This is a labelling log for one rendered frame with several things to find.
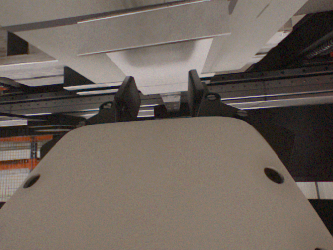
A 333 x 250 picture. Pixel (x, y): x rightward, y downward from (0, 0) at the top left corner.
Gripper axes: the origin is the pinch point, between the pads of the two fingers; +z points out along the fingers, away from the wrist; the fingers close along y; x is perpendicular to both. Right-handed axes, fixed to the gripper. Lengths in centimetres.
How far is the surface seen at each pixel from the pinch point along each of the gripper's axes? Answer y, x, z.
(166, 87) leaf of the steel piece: 0.1, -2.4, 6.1
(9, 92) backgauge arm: -61, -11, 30
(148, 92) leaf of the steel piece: -2.8, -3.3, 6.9
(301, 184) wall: 509, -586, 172
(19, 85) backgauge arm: -57, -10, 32
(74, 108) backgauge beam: -34.9, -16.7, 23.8
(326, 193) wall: 579, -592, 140
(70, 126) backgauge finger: -35.8, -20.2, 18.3
